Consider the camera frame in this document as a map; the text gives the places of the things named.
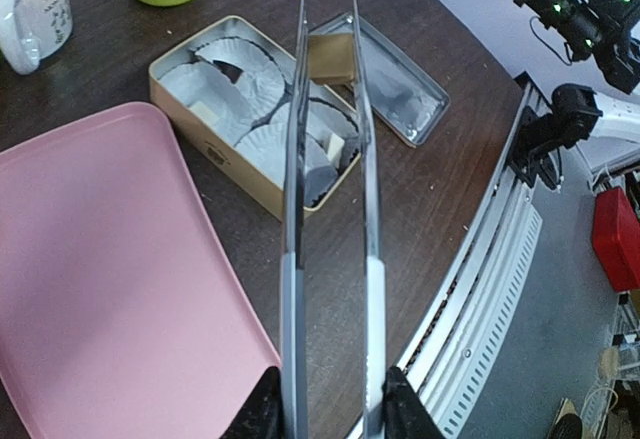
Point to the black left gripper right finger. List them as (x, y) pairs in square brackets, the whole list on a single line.
[(404, 415)]

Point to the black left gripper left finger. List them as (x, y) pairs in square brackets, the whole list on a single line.
[(260, 417)]

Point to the bear print tin lid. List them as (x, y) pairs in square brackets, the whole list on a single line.
[(398, 91)]

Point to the light brown chocolate square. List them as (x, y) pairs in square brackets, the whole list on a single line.
[(331, 59)]

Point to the white ridged chocolate square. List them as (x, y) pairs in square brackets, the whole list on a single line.
[(333, 146)]

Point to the white chocolate bar piece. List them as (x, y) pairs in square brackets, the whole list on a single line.
[(204, 113)]

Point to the dark heart chocolate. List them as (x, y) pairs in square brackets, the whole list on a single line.
[(231, 71)]

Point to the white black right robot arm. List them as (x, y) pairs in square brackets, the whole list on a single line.
[(597, 29)]

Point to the pink plastic tray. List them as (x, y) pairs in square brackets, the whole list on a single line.
[(121, 315)]

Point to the white paper cupcake liner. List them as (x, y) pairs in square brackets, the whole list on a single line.
[(323, 119), (201, 81), (265, 149), (261, 82)]

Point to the red box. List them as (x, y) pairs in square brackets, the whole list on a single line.
[(615, 239)]

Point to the tan tin box base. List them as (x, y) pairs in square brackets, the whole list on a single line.
[(223, 155)]

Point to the floral white mug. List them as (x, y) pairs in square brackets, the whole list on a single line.
[(33, 30)]

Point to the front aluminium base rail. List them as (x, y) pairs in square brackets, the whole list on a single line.
[(449, 358)]

